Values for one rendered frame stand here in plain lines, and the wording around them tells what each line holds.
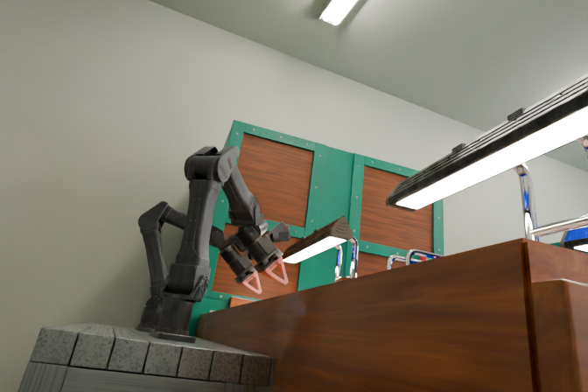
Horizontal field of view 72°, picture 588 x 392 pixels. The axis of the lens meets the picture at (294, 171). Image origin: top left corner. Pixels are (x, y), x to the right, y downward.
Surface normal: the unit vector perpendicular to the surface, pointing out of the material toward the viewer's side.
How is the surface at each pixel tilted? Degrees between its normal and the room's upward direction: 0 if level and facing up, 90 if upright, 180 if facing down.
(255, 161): 90
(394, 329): 90
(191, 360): 90
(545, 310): 90
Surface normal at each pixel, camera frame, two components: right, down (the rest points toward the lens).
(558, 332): -0.94, -0.24
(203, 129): 0.39, -0.32
